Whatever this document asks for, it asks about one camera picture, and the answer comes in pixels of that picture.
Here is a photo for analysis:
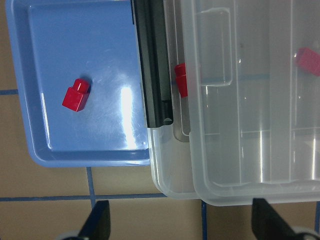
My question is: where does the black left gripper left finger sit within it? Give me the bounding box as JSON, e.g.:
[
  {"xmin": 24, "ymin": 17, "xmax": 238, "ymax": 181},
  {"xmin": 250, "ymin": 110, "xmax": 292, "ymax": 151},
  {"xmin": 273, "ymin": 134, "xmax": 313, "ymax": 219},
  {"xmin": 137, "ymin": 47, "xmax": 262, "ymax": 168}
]
[{"xmin": 77, "ymin": 200, "xmax": 111, "ymax": 240}]

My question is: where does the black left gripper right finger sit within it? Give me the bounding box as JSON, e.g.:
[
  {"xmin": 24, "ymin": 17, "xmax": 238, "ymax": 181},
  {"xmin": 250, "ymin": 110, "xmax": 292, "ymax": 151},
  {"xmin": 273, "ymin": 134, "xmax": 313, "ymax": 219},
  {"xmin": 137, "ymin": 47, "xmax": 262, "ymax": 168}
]
[{"xmin": 251, "ymin": 198, "xmax": 304, "ymax": 240}]

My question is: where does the red block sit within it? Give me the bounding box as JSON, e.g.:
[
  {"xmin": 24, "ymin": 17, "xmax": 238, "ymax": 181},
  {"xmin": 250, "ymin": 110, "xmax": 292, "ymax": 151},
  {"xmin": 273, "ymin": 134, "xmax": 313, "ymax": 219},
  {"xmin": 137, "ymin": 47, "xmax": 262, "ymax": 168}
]
[
  {"xmin": 174, "ymin": 63, "xmax": 188, "ymax": 98},
  {"xmin": 295, "ymin": 47, "xmax": 320, "ymax": 77},
  {"xmin": 62, "ymin": 78, "xmax": 90, "ymax": 112}
]

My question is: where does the clear plastic storage box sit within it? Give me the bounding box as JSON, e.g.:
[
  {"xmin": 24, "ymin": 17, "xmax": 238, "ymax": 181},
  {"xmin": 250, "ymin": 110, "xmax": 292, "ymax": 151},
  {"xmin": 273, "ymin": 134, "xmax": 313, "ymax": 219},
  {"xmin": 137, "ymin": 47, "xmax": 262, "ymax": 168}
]
[{"xmin": 131, "ymin": 0, "xmax": 320, "ymax": 200}]

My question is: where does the clear plastic box lid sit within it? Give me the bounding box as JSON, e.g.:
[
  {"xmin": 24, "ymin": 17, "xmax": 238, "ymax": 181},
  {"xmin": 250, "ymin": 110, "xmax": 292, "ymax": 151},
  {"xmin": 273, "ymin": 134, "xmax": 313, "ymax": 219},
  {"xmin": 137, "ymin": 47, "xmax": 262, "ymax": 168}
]
[{"xmin": 181, "ymin": 0, "xmax": 320, "ymax": 206}]

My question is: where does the blue plastic tray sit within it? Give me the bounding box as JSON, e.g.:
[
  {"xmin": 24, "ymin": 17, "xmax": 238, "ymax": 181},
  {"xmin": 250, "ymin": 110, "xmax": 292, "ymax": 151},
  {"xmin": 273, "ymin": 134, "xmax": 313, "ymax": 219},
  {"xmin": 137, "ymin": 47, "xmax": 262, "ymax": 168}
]
[{"xmin": 5, "ymin": 0, "xmax": 150, "ymax": 168}]

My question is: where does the red block under lid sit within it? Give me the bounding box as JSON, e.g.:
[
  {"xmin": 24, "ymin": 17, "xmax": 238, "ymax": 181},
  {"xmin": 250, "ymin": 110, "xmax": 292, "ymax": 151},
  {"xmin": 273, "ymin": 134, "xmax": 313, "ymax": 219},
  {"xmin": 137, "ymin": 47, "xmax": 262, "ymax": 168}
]
[{"xmin": 295, "ymin": 47, "xmax": 320, "ymax": 77}]

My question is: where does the black box latch handle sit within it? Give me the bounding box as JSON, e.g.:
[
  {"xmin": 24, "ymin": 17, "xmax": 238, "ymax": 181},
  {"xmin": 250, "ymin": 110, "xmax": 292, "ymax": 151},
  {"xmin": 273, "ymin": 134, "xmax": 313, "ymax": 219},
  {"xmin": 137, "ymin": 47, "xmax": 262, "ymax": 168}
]
[{"xmin": 131, "ymin": 0, "xmax": 174, "ymax": 128}]

